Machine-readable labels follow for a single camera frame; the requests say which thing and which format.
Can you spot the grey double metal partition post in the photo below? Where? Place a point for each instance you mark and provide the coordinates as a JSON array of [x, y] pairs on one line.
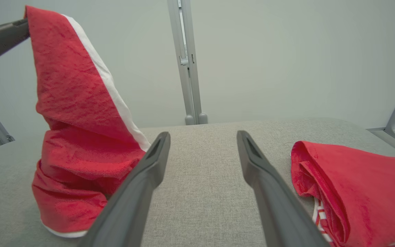
[[187, 68]]

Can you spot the red shorts with white stripes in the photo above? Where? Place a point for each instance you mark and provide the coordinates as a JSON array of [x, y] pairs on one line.
[[70, 103]]

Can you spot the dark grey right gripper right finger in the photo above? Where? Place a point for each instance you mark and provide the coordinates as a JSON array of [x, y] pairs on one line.
[[279, 206]]

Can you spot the red white jersey shirt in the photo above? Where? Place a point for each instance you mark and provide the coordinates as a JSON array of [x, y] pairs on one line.
[[365, 185]]

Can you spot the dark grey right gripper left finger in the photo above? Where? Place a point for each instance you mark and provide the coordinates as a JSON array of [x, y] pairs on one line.
[[129, 206]]

